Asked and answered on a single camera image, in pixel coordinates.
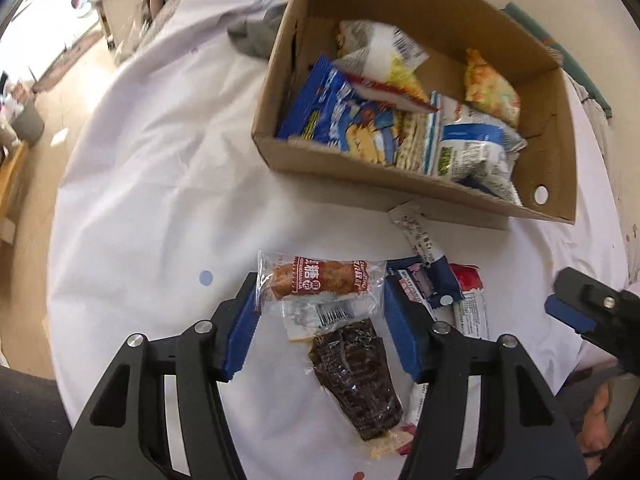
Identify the blue cartoon tiger snack packet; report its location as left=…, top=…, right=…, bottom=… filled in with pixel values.
left=276, top=55, right=401, bottom=166

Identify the clear brown snack bar packet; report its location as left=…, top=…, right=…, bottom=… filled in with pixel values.
left=256, top=250, right=388, bottom=343

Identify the dark blue purple snack packet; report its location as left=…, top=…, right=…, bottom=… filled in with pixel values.
left=385, top=257, right=463, bottom=308

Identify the white yellow red snack packet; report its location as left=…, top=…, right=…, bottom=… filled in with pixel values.
left=334, top=20, right=438, bottom=113

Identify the person's left leg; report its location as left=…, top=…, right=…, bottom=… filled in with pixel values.
left=0, top=365, right=73, bottom=480

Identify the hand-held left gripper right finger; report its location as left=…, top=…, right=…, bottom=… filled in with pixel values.
left=382, top=272, right=588, bottom=480

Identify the dark grey cloth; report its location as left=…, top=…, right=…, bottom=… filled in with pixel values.
left=227, top=5, right=288, bottom=58

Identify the dark brown snack packet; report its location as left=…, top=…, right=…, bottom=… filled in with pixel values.
left=306, top=317, right=405, bottom=443

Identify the person's right leg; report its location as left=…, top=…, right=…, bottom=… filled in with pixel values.
left=607, top=375, right=640, bottom=441

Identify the person's leg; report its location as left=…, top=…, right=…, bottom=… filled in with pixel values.
left=607, top=375, right=640, bottom=441
left=0, top=365, right=73, bottom=480

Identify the orange yellow snack packet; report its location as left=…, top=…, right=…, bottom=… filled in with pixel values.
left=462, top=47, right=522, bottom=128

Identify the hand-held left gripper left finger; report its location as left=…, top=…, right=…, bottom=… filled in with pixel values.
left=57, top=272, right=262, bottom=480

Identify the wooden stool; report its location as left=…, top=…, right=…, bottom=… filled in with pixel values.
left=0, top=142, right=31, bottom=246

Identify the white blue snack packet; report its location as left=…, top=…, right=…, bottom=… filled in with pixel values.
left=430, top=107, right=528, bottom=206

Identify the grey waste bin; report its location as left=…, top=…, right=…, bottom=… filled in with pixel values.
left=12, top=95, right=46, bottom=148

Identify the white bed sheet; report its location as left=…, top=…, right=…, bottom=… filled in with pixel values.
left=47, top=0, right=631, bottom=480

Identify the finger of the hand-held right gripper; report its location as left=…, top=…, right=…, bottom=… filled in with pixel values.
left=575, top=327, right=640, bottom=371
left=545, top=267, right=640, bottom=333

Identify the pink dotted quilt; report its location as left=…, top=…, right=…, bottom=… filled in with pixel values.
left=565, top=85, right=640, bottom=386

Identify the brown cardboard box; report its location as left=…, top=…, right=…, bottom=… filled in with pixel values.
left=250, top=0, right=578, bottom=231

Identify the white blue-edged cracker packet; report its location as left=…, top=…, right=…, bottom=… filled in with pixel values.
left=392, top=91, right=446, bottom=176

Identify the person's right hand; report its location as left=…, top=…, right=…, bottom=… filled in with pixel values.
left=582, top=385, right=626, bottom=453

